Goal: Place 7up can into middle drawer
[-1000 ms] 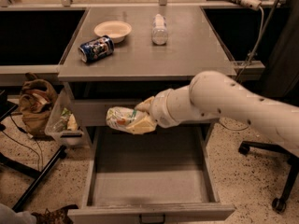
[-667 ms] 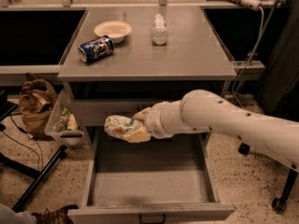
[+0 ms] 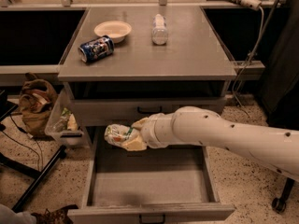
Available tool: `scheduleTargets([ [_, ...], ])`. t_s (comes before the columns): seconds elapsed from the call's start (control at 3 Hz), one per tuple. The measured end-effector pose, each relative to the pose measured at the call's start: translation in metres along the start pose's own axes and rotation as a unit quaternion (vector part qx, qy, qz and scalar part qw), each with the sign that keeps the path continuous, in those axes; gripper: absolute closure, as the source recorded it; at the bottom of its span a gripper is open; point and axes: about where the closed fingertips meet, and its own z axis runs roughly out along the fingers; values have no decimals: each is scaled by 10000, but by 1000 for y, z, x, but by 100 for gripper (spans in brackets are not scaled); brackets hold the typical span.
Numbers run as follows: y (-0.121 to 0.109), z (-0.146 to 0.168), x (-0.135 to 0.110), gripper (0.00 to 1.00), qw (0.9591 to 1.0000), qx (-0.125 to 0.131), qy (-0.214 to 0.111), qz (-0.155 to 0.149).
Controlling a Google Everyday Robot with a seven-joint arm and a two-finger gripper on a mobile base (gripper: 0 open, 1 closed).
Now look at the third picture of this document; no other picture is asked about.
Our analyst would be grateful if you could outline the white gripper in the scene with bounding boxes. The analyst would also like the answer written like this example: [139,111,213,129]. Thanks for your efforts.
[121,113,173,151]

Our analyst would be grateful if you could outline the green white 7up can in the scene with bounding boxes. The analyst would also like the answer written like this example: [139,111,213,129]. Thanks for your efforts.
[104,124,139,147]

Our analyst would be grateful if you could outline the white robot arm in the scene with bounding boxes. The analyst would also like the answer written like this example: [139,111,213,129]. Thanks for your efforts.
[121,106,299,181]

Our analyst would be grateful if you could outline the closed top drawer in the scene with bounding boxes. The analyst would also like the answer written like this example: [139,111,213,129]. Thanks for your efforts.
[71,97,226,126]

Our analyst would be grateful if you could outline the open middle drawer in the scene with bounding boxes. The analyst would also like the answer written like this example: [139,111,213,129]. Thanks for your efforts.
[68,127,235,224]

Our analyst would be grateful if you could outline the grey drawer cabinet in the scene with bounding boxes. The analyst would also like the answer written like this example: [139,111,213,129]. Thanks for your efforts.
[57,5,237,147]

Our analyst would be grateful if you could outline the blue pepsi can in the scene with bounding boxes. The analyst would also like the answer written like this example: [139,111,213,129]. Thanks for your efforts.
[78,35,114,63]

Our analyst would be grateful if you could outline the clear plastic water bottle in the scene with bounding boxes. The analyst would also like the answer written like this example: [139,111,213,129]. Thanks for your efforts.
[151,14,168,45]

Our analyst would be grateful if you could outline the white paper bowl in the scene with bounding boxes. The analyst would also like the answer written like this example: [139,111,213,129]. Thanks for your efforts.
[94,21,132,43]

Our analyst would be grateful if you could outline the brown paper bag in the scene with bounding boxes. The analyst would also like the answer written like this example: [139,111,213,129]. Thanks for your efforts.
[19,73,58,138]

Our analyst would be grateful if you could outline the patterned shoe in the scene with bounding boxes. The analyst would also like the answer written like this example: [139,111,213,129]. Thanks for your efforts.
[32,204,78,224]

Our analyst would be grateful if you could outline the black tripod stand legs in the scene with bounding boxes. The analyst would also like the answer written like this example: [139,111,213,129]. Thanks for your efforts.
[0,90,66,213]

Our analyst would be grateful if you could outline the black office chair base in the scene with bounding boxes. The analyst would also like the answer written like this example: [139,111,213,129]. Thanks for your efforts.
[272,178,294,214]

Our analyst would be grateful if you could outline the grey hanging cable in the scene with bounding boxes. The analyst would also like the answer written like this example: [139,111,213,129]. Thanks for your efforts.
[230,3,265,117]

